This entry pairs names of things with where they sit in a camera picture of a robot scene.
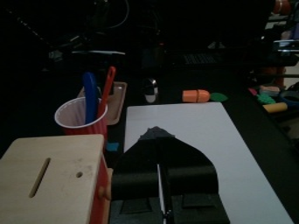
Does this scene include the small grey white object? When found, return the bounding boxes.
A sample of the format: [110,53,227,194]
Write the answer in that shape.
[143,78,160,104]

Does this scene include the orange toy carrot piece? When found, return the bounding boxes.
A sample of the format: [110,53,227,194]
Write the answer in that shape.
[182,89,211,103]

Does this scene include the blue toy ring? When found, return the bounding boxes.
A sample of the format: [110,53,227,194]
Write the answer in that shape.
[279,89,299,108]

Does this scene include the green toy leaf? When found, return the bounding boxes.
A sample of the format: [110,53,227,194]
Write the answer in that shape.
[210,92,230,103]

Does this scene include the green toy grapes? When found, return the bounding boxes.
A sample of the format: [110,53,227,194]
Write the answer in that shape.
[256,93,276,105]

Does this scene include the black looped cable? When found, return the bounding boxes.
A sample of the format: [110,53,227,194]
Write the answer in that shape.
[92,0,131,31]

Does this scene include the pink toy piece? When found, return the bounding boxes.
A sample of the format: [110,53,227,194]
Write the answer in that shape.
[258,84,283,95]

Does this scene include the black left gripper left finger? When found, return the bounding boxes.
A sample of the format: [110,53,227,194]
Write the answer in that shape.
[108,126,166,224]

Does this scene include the red plastic utensil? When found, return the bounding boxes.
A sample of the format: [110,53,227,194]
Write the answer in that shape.
[96,66,118,119]

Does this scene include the red plastic cup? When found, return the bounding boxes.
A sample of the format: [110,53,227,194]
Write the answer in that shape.
[53,96,110,137]

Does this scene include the small blue flat piece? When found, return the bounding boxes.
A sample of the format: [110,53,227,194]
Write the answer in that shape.
[106,142,120,152]

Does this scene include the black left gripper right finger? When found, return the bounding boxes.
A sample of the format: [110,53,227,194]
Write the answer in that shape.
[156,126,231,224]

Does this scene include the yellow toy cylinder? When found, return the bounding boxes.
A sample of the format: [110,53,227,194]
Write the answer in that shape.
[262,101,290,114]

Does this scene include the wooden box with slot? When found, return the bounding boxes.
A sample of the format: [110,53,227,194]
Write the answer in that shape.
[0,134,115,224]

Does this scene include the white cutting board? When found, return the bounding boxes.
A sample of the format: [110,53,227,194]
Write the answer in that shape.
[123,101,295,224]

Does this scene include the grey device with screen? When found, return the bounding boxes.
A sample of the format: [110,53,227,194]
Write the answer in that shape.
[272,38,299,54]

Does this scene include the blue plastic utensil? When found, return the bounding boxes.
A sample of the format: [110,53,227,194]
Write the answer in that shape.
[82,72,100,125]

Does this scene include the black keyboard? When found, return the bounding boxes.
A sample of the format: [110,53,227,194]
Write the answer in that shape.
[182,52,220,67]

